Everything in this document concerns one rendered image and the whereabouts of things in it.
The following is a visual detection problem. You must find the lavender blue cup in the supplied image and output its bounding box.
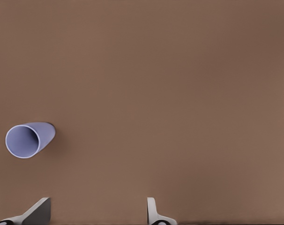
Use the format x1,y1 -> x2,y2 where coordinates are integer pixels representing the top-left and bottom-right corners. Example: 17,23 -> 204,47
5,121 -> 56,159

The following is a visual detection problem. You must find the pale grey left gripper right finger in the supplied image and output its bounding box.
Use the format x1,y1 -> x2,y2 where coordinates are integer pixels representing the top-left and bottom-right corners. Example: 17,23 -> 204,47
146,197 -> 178,225

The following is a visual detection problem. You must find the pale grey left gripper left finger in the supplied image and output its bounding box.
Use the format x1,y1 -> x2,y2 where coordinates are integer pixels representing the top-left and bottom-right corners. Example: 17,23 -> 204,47
0,197 -> 52,225

